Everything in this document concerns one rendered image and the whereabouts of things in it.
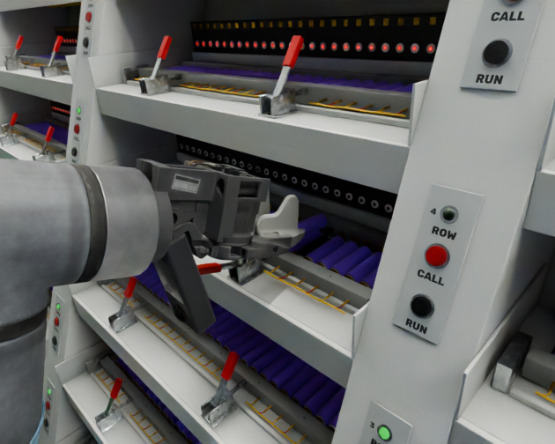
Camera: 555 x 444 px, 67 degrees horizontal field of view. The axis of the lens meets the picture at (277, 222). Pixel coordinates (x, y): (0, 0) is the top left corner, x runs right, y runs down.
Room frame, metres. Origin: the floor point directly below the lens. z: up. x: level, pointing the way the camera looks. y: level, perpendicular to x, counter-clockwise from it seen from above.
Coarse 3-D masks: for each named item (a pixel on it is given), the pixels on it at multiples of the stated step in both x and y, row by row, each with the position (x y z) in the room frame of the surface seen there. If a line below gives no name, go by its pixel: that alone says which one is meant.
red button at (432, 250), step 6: (438, 246) 0.32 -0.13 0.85; (426, 252) 0.33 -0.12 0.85; (432, 252) 0.32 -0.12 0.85; (438, 252) 0.32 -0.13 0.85; (444, 252) 0.32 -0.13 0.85; (426, 258) 0.33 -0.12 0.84; (432, 258) 0.32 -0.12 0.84; (438, 258) 0.32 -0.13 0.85; (444, 258) 0.32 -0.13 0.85; (432, 264) 0.32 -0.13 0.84; (438, 264) 0.32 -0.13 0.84
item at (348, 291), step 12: (288, 252) 0.50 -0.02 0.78; (276, 264) 0.50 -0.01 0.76; (288, 264) 0.48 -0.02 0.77; (300, 264) 0.47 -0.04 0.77; (312, 264) 0.47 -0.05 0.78; (300, 276) 0.47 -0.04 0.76; (312, 276) 0.46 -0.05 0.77; (324, 276) 0.45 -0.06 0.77; (336, 276) 0.45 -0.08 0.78; (324, 288) 0.45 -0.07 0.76; (336, 288) 0.43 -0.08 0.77; (348, 288) 0.42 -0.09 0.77; (360, 288) 0.42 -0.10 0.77; (348, 300) 0.42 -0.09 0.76; (360, 300) 0.41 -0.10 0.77
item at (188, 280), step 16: (176, 240) 0.35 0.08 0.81; (176, 256) 0.35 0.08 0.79; (192, 256) 0.36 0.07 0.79; (160, 272) 0.38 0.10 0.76; (176, 272) 0.35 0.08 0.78; (192, 272) 0.37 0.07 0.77; (176, 288) 0.37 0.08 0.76; (192, 288) 0.37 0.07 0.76; (176, 304) 0.39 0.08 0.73; (192, 304) 0.37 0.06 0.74; (208, 304) 0.39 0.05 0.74; (192, 320) 0.38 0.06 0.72; (208, 320) 0.39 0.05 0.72
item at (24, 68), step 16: (64, 32) 1.26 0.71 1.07; (0, 48) 1.23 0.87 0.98; (16, 48) 1.13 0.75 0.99; (32, 48) 1.29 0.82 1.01; (48, 48) 1.33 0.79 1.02; (64, 48) 1.28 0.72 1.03; (0, 64) 1.23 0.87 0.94; (16, 64) 1.12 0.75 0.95; (32, 64) 1.13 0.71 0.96; (48, 64) 0.95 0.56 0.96; (64, 64) 1.02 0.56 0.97; (0, 80) 1.16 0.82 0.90; (16, 80) 1.06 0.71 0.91; (32, 80) 0.98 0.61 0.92; (48, 80) 0.90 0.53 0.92; (64, 80) 0.87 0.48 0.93; (48, 96) 0.93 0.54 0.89; (64, 96) 0.87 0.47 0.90
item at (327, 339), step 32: (128, 160) 0.81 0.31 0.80; (160, 160) 0.87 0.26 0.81; (288, 192) 0.65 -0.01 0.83; (384, 224) 0.54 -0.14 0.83; (224, 288) 0.49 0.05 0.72; (256, 288) 0.47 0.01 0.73; (288, 288) 0.47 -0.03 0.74; (256, 320) 0.45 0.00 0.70; (288, 320) 0.41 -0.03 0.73; (320, 320) 0.41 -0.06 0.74; (352, 320) 0.35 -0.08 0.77; (320, 352) 0.39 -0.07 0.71; (352, 352) 0.36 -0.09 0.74
